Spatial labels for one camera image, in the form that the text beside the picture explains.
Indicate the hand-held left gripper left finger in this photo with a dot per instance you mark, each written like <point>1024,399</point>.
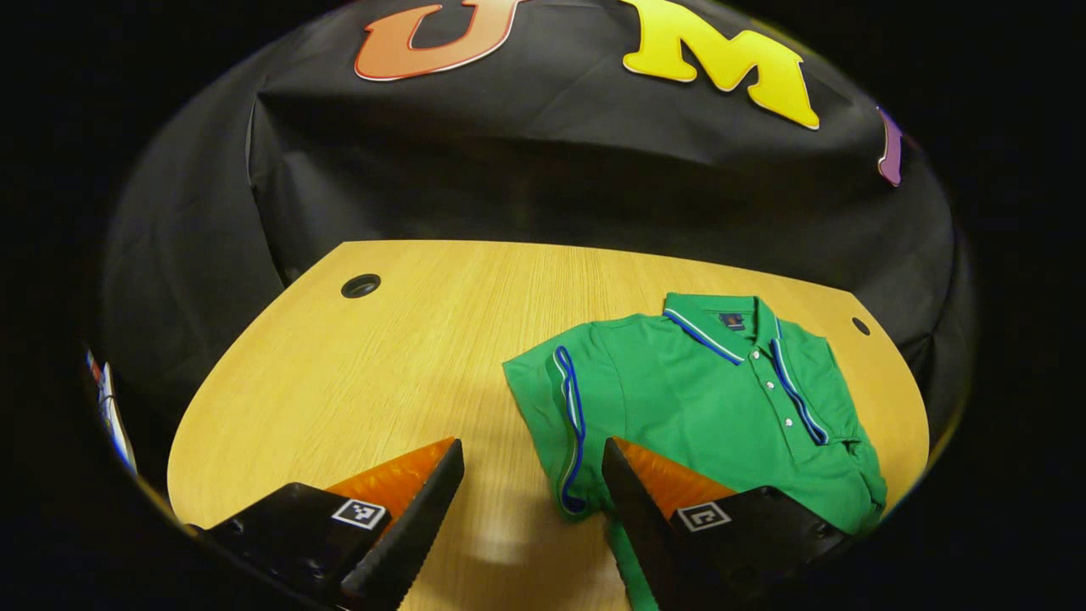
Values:
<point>416,535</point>

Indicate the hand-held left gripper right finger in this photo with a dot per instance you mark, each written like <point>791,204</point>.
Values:
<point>645,543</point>

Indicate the green T-shirt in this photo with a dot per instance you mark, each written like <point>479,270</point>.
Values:
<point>704,399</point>

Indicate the white panel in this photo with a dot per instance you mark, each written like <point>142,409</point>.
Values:
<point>114,416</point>

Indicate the black backdrop cloth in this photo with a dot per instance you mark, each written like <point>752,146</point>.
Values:
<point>509,170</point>

